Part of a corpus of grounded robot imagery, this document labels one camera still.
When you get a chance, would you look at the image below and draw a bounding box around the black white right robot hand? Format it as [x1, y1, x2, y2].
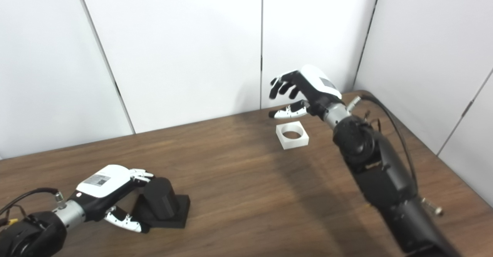
[268, 64, 343, 119]

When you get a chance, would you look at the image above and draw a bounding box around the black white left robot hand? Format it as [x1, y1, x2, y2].
[67, 165, 154, 233]

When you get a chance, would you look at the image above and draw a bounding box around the white square piece with hole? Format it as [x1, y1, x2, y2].
[276, 121, 310, 150]

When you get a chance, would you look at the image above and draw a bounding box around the black peg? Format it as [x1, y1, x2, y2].
[131, 177, 191, 230]

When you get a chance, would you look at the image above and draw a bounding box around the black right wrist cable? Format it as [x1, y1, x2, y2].
[346, 94, 443, 216]

